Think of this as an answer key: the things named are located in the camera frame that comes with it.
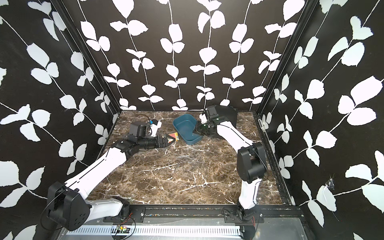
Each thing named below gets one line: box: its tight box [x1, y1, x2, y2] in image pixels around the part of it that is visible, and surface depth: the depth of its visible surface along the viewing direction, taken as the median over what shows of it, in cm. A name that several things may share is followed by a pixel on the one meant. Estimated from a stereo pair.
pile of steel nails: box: [177, 155, 200, 163], surface depth 96 cm
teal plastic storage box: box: [173, 114, 203, 145], surface depth 113 cm
